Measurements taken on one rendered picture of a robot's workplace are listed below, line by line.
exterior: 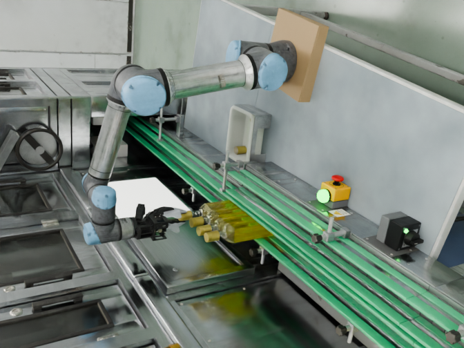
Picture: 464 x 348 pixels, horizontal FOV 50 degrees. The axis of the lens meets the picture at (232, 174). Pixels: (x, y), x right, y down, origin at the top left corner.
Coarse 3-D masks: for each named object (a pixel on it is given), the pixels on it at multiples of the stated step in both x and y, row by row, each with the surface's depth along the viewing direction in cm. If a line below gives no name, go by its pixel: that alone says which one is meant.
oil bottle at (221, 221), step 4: (228, 216) 179; (232, 216) 180; (236, 216) 180; (240, 216) 180; (244, 216) 181; (248, 216) 181; (216, 220) 176; (220, 220) 176; (224, 220) 176; (228, 220) 176; (232, 220) 177; (236, 220) 177; (240, 220) 177; (216, 224) 175; (220, 224) 174; (224, 224) 174; (220, 228) 174
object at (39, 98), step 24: (0, 72) 275; (24, 72) 284; (48, 72) 281; (0, 96) 223; (24, 96) 227; (48, 96) 232; (72, 96) 237; (0, 120) 226; (24, 120) 232; (48, 120) 239; (72, 120) 241; (0, 144) 230; (72, 144) 246; (24, 168) 238; (72, 168) 250
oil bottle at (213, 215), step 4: (224, 208) 185; (228, 208) 185; (232, 208) 185; (236, 208) 186; (212, 212) 180; (216, 212) 181; (220, 212) 181; (224, 212) 181; (228, 212) 182; (232, 212) 182; (236, 212) 183; (240, 212) 183; (244, 212) 184; (212, 216) 179; (216, 216) 178; (220, 216) 179; (224, 216) 180; (212, 220) 179
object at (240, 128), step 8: (232, 112) 208; (240, 112) 210; (248, 112) 198; (232, 120) 210; (240, 120) 211; (248, 120) 210; (232, 128) 211; (240, 128) 213; (248, 128) 211; (232, 136) 213; (240, 136) 214; (248, 136) 212; (232, 144) 214; (240, 144) 216; (248, 144) 199; (232, 152) 215; (248, 152) 200; (248, 160) 201
